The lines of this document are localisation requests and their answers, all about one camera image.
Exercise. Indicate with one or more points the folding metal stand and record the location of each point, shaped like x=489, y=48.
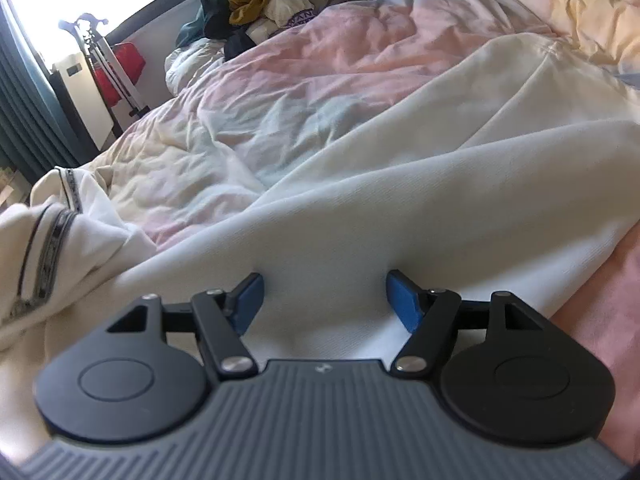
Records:
x=112, y=65

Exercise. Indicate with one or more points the white garment with patterned trim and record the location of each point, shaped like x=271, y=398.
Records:
x=55, y=245

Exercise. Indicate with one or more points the red bag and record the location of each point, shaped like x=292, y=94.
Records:
x=125, y=62

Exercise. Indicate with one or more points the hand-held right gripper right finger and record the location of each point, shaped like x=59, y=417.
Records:
x=404, y=301

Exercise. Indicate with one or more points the purple patterned cloth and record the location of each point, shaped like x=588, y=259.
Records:
x=302, y=17

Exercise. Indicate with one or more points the dark crumpled garment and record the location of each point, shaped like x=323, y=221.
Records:
x=242, y=42

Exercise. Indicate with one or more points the teal pleated curtain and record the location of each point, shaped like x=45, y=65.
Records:
x=27, y=100

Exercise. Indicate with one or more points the white crumpled garment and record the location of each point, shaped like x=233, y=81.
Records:
x=282, y=10

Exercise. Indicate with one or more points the teal cloth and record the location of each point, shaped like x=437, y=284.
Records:
x=192, y=27

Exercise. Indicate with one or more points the pink bed sheet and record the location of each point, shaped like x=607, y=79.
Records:
x=607, y=310

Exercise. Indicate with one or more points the pastel pink yellow duvet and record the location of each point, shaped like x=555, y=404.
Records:
x=310, y=80

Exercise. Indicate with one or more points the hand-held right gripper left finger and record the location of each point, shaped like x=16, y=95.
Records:
x=248, y=302

